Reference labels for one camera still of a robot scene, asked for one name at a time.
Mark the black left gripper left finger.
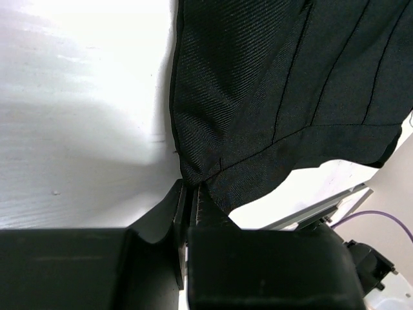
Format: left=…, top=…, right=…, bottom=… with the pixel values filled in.
left=1, top=181, right=186, bottom=309

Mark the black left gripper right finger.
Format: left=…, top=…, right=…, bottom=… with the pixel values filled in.
left=187, top=185, right=365, bottom=309

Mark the black pleated skirt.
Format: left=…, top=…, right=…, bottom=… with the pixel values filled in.
left=170, top=1, right=412, bottom=213

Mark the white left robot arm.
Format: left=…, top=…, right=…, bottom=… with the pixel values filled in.
left=1, top=181, right=412, bottom=309

